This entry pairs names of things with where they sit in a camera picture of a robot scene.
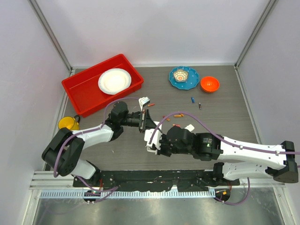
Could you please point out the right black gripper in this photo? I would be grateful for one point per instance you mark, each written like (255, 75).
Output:
(161, 151)

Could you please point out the white slotted cable duct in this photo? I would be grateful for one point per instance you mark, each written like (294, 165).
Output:
(88, 194)

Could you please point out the yellow plastic mug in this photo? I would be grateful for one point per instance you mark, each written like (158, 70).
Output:
(71, 123)

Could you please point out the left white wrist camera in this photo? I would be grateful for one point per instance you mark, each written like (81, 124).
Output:
(143, 101)

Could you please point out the red plastic bin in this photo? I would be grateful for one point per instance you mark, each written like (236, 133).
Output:
(84, 92)

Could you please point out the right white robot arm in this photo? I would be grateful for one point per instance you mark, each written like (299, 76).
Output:
(235, 159)

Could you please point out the orange plastic bowl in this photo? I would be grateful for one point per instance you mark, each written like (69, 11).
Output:
(209, 84)

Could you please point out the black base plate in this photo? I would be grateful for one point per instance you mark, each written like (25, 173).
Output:
(155, 180)

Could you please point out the white remote battery cover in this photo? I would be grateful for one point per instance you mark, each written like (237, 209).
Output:
(190, 127)

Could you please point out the small patterned flower bowl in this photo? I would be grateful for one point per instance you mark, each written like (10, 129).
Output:
(180, 75)

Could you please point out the blue ceramic plate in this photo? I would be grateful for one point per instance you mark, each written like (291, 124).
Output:
(192, 81)

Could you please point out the white paper plate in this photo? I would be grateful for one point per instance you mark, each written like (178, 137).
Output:
(114, 80)

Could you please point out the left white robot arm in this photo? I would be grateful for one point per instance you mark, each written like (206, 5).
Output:
(64, 150)

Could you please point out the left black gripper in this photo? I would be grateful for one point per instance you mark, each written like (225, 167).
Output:
(147, 122)

